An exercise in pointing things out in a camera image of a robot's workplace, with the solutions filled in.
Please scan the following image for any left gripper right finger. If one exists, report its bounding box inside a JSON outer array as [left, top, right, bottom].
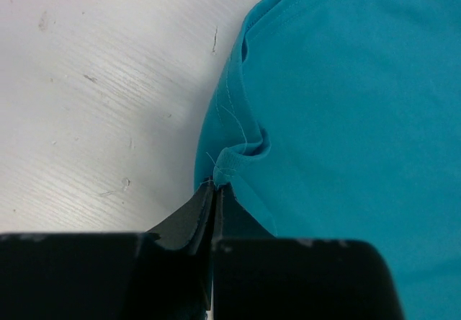
[[215, 184, 274, 239]]

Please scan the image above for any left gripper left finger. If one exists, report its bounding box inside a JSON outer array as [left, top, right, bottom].
[[147, 182, 215, 255]]

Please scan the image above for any teal t-shirt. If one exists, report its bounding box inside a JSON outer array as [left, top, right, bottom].
[[194, 0, 460, 319]]

